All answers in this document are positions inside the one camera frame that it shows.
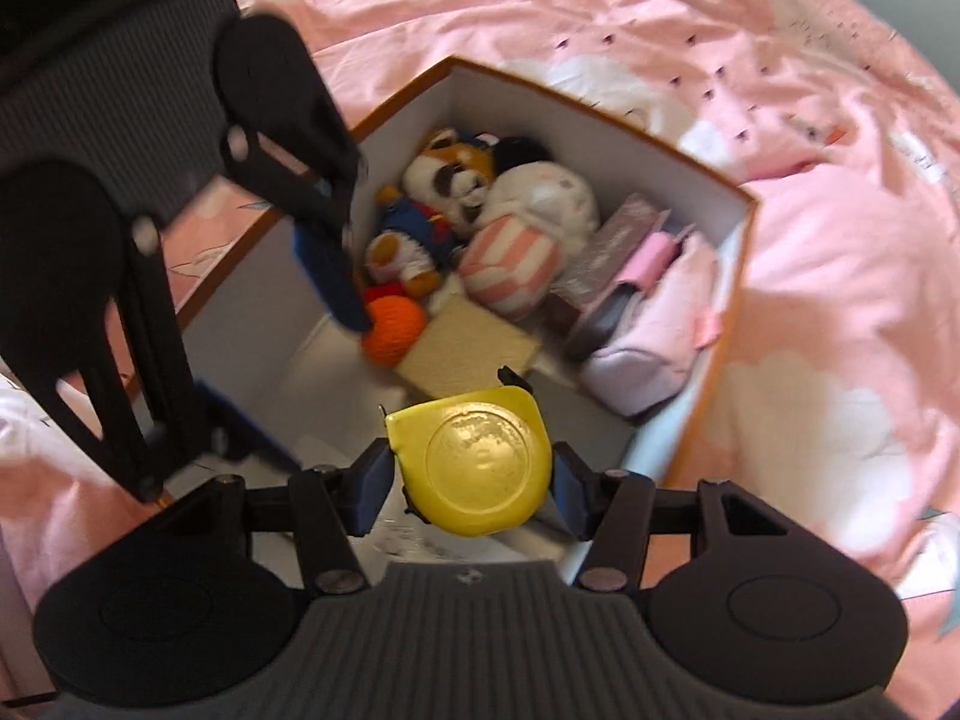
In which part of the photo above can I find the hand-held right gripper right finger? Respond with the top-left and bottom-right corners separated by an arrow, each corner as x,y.
550,441 -> 792,592

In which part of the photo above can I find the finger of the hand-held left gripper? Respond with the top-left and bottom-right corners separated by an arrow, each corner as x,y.
225,109 -> 374,335
45,217 -> 293,500

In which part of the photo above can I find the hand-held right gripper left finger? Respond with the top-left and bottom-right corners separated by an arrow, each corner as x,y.
161,439 -> 396,595

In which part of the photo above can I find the orange knitted ball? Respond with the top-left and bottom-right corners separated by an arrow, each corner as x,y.
361,296 -> 430,368

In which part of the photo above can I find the brown plush bear blue outfit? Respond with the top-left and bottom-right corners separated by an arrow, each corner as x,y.
364,126 -> 500,301

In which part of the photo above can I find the yellow tape measure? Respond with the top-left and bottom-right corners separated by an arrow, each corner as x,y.
382,366 -> 556,539

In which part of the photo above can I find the tan sponge block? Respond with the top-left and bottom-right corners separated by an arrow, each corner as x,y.
396,294 -> 542,400

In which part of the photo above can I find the dark grey case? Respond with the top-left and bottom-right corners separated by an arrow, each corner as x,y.
562,289 -> 650,362

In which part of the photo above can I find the pink pouch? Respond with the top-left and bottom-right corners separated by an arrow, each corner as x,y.
581,232 -> 725,421

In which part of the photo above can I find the white plush pink striped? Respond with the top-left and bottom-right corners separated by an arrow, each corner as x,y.
457,136 -> 601,323

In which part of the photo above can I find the pink wallet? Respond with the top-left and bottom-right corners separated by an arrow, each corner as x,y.
615,231 -> 680,290

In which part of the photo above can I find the orange cardboard box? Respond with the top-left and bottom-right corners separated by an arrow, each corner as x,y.
124,54 -> 760,586

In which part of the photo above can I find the pink printed blanket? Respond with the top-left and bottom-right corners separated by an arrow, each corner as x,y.
0,0 -> 960,698

